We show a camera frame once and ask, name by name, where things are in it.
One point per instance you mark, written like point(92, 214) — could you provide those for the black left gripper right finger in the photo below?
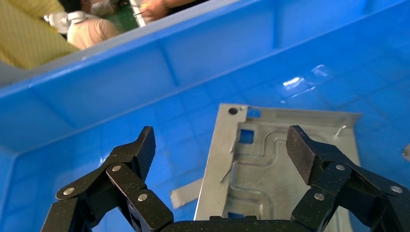
point(301, 150)

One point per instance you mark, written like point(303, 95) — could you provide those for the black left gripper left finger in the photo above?
point(145, 150)

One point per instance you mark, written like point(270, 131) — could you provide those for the galvanised sheet metal plate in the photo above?
point(256, 179)

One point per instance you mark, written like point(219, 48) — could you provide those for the blue plastic bin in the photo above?
point(96, 96)

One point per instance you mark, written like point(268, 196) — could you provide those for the person in beige shirt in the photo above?
point(93, 32)

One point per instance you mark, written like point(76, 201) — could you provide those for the yellow antistatic garment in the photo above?
point(25, 35)

